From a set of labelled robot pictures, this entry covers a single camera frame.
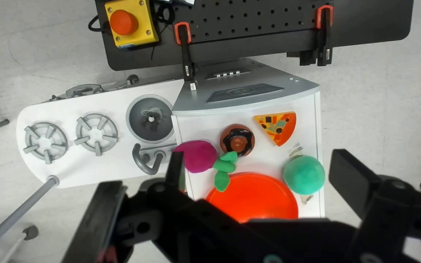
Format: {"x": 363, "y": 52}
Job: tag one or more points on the yellow emergency stop button box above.
{"x": 142, "y": 34}

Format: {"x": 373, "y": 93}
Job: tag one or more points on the orange toy pizza slice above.
{"x": 278, "y": 128}

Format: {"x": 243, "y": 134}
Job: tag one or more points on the orange plastic plate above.
{"x": 252, "y": 200}

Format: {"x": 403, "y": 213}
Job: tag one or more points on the white toy kitchen unit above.
{"x": 205, "y": 122}

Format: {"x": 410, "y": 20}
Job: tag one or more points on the brown toy donut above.
{"x": 237, "y": 141}

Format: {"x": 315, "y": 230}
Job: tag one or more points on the gray toy stove burner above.
{"x": 81, "y": 141}
{"x": 31, "y": 147}

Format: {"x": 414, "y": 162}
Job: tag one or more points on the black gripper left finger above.
{"x": 103, "y": 224}

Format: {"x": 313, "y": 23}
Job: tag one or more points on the green plush ball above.
{"x": 305, "y": 176}

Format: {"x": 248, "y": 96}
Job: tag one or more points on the black perforated breadboard table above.
{"x": 270, "y": 20}

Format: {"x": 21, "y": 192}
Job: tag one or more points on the magenta plush radish toy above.
{"x": 196, "y": 156}

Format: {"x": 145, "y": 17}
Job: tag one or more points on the gray metal pole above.
{"x": 15, "y": 217}

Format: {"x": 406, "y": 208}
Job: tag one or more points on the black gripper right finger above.
{"x": 357, "y": 181}

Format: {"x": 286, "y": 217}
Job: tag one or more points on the round toy sink basin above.
{"x": 150, "y": 119}

